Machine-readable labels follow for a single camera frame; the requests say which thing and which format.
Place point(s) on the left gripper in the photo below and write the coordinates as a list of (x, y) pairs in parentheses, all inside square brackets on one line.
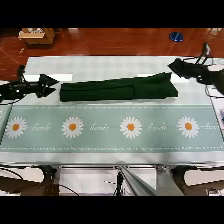
[(33, 87)]

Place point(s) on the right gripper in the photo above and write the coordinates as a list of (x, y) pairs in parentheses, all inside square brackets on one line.
[(186, 69)]

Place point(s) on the dark green garment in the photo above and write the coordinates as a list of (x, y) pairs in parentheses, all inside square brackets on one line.
[(116, 90)]

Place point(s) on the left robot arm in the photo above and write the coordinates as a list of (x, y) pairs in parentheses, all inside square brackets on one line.
[(13, 89)]

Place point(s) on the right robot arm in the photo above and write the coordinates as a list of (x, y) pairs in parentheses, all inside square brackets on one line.
[(213, 78)]

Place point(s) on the blue round object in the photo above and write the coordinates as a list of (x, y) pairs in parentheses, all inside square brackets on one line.
[(176, 36)]

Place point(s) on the cardboard box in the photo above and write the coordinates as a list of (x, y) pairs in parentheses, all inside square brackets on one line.
[(37, 35)]

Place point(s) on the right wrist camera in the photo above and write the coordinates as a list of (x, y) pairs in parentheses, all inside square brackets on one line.
[(206, 51)]

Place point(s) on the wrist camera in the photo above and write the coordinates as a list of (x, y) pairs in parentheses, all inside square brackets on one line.
[(206, 51), (22, 71)]

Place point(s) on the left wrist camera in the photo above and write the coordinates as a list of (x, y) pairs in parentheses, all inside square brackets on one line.
[(22, 71)]

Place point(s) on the silver frame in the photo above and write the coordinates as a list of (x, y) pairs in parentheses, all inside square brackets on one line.
[(143, 181)]

